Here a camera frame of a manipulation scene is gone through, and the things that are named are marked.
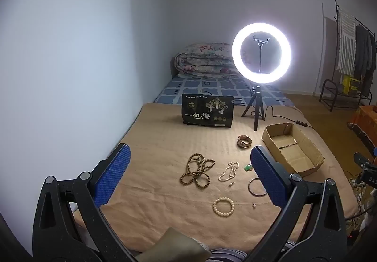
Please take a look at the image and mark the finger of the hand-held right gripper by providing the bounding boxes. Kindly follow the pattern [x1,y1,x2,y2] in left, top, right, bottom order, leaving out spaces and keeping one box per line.
[354,152,374,169]

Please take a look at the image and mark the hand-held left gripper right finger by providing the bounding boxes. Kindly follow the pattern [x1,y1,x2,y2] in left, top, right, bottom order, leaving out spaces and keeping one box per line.
[250,145,353,262]

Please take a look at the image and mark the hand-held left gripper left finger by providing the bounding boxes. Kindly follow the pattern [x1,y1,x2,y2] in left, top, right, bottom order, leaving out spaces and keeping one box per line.
[32,143,138,262]

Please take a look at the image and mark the dark thin bangle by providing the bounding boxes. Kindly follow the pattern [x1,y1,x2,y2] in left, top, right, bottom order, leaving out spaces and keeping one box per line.
[248,178,270,197]

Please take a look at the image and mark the cardboard box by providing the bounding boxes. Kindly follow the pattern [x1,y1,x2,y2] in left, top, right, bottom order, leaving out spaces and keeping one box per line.
[262,123,325,177]

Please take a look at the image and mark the pearl necklace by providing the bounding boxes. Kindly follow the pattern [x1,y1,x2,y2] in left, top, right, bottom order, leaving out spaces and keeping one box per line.
[217,161,240,183]

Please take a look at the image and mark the brown wristwatch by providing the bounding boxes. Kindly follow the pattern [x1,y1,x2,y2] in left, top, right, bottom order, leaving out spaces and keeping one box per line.
[237,135,253,149]

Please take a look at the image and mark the white bead bracelet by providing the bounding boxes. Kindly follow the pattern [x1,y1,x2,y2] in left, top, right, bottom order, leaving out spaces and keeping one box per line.
[212,197,235,216]

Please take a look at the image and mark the wooden bead necklace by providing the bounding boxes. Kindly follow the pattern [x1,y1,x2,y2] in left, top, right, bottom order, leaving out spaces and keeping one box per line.
[179,153,216,189]

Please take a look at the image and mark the black clothes rack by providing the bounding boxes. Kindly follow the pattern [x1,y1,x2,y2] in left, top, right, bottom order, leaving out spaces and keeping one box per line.
[319,0,377,112]

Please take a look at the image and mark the black tripod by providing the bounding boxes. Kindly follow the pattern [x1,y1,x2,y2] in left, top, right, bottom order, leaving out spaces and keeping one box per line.
[242,83,267,132]

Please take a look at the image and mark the yellow box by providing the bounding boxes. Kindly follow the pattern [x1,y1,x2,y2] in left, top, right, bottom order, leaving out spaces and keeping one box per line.
[341,75,361,95]

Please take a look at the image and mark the black snack bag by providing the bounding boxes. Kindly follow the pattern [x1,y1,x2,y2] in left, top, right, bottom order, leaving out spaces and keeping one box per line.
[182,94,235,128]

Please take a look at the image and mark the striped clothing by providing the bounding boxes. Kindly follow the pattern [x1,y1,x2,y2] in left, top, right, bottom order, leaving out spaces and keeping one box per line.
[203,248,251,262]

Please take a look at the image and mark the olive cloth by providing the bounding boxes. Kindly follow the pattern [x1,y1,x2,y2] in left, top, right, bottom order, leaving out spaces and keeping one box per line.
[138,228,213,262]

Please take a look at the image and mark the dark hanging clothes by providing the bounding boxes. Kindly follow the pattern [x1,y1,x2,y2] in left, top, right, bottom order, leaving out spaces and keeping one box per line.
[353,25,377,98]

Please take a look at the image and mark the blue patterned bed sheet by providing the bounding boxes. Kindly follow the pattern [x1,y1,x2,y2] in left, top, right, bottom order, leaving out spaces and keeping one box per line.
[153,75,295,107]

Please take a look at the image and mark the white knitted cloth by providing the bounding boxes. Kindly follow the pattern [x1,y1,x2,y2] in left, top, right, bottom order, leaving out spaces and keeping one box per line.
[337,8,357,74]

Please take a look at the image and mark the folded floral quilt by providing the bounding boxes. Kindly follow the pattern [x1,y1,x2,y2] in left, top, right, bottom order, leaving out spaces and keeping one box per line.
[174,42,237,79]

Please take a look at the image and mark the phone holder clamp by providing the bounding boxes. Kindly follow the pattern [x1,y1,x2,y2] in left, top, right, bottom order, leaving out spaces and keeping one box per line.
[253,33,270,45]

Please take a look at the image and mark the white cables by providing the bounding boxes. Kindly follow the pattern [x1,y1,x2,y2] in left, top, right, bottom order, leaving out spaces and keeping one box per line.
[345,175,374,224]

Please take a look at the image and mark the black power cable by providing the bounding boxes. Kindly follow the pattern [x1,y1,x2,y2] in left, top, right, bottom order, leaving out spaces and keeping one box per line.
[258,43,318,131]

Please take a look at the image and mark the white ring light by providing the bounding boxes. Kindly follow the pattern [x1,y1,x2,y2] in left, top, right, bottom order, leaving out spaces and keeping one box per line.
[231,23,292,85]

